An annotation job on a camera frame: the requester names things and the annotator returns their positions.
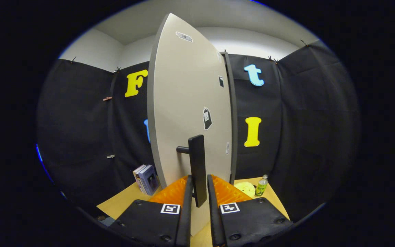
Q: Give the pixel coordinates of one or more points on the black backdrop cloth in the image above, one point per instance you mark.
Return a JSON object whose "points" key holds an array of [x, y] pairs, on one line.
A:
{"points": [[307, 137]]}

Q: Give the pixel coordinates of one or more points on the beige shoe cabinet door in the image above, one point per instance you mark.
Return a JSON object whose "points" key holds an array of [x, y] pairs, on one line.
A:
{"points": [[183, 96]]}

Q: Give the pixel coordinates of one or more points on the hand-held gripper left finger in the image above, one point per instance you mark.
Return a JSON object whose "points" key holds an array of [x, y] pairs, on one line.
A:
{"points": [[184, 219]]}

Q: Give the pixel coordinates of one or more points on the green drink bottle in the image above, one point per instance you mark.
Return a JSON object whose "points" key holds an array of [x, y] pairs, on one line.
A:
{"points": [[261, 187]]}

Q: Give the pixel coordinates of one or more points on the white and yellow book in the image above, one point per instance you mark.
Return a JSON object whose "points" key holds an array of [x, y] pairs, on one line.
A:
{"points": [[136, 173]]}

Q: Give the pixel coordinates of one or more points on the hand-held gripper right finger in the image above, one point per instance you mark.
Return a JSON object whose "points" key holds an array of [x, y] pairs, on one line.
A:
{"points": [[214, 223]]}

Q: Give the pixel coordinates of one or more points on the grey shoe cabinet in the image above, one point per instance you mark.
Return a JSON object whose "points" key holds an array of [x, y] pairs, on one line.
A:
{"points": [[233, 120]]}

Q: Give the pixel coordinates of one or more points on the blue book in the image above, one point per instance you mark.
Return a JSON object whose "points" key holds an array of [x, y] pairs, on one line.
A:
{"points": [[149, 180]]}

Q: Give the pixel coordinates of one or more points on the yellow plush toy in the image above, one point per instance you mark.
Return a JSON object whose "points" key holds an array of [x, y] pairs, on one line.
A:
{"points": [[245, 189]]}

